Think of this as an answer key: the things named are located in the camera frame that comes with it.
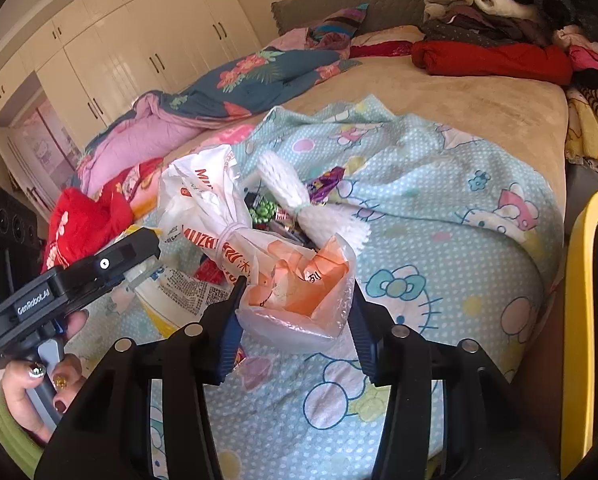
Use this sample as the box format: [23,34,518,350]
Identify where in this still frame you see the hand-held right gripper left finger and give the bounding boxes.
[34,275,250,480]

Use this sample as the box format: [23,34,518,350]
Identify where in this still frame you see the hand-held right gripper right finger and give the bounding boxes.
[348,280,562,480]

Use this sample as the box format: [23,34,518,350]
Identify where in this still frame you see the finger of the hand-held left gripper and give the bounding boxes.
[61,230,164,307]

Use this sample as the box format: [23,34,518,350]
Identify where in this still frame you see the white yellow printed packet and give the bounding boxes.
[129,260,234,338]

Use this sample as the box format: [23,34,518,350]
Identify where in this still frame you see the red snack wrapper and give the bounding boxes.
[196,257,230,286]

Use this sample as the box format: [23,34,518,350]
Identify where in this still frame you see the clear plastic bag orange paper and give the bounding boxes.
[235,232,358,356]

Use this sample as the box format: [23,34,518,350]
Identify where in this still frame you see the white plastic bag orange print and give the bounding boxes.
[156,144,280,286]

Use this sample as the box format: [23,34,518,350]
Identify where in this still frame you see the yellow rimmed black bin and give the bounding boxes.
[561,189,598,476]

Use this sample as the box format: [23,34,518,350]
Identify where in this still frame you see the person's left forearm green sleeve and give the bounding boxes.
[0,390,47,480]

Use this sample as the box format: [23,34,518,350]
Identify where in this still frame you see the person's left hand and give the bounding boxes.
[0,309,90,445]

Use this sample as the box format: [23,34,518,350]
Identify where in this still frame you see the pink cartoon blanket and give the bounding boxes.
[84,125,257,221]

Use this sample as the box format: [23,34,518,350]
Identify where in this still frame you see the light blue cartoon cat sheet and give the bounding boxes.
[64,95,564,480]

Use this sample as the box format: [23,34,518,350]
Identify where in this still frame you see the green patterned wrapper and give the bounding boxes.
[246,197,280,226]

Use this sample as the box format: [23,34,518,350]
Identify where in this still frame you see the pink cartoon sliding door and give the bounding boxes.
[0,90,80,211]

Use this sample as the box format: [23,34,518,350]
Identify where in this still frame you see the white foam fruit net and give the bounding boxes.
[256,150,372,253]

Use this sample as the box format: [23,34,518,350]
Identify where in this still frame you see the purple candy wrapper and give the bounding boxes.
[306,167,344,206]

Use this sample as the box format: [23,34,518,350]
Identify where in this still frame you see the cream glossy wardrobe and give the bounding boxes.
[0,0,262,136]

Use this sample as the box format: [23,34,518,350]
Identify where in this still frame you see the blue floral pink quilt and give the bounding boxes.
[74,45,364,196]

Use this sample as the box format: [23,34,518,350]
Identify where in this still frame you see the pink pillow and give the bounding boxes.
[274,27,320,53]

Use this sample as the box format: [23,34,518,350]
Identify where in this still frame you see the dark red patterned cloth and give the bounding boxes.
[349,40,414,59]

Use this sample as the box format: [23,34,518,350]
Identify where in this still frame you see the red folded garment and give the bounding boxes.
[411,40,574,86]

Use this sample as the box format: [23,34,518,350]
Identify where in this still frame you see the yellow cartoon blanket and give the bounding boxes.
[564,85,598,166]

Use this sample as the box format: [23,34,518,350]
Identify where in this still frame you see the cream pillow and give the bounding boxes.
[351,25,424,46]

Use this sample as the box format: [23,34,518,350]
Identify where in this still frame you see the striped colourful pillow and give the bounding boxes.
[306,4,370,48]

